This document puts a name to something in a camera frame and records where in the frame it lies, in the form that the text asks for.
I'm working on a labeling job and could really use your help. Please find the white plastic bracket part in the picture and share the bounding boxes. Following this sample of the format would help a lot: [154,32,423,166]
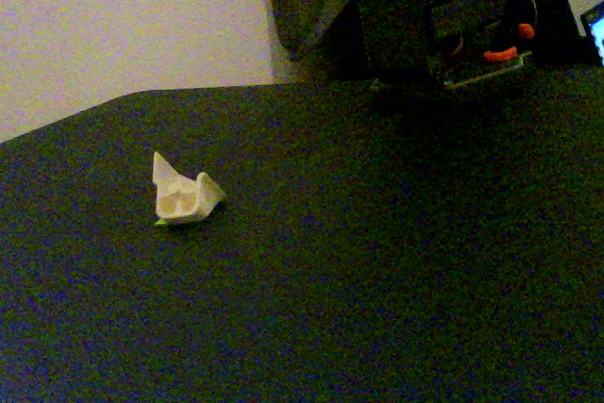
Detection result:
[152,151,227,225]

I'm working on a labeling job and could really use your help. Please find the dark desk mat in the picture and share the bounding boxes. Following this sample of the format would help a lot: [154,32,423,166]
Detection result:
[0,65,604,403]

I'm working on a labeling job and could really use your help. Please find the laptop with lit screen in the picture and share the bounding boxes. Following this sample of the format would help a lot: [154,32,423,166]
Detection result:
[579,5,604,68]

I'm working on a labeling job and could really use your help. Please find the thin robot cable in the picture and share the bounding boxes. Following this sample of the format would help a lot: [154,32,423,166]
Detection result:
[509,0,540,29]

